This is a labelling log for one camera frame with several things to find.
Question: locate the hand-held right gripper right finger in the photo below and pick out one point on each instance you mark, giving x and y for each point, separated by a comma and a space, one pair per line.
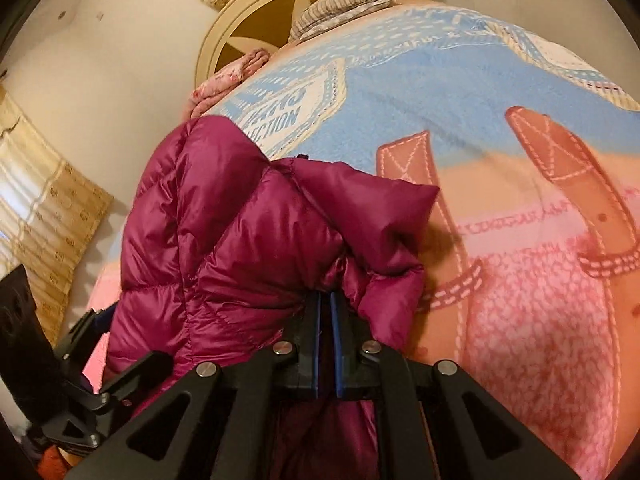
336, 345

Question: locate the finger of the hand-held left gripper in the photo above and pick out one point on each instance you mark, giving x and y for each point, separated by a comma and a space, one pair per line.
87, 327
125, 377

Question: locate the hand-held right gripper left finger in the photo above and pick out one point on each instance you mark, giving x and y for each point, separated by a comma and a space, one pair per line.
316, 345

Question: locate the magenta puffer jacket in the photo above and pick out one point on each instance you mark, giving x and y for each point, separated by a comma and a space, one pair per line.
240, 230

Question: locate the orange cloth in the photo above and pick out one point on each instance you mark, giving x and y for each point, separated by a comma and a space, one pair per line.
52, 462

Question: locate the pink and blue printed blanket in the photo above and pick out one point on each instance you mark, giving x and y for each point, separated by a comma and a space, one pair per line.
500, 210

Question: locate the pink floral quilt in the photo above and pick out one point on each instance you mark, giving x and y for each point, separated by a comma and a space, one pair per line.
225, 77

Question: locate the grey floral pillow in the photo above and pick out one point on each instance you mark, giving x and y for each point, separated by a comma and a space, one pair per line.
345, 19

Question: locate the striped pillow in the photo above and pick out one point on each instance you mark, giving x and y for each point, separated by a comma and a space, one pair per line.
340, 1

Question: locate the cream round bed headboard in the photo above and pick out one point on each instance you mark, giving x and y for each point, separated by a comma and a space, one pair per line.
250, 5

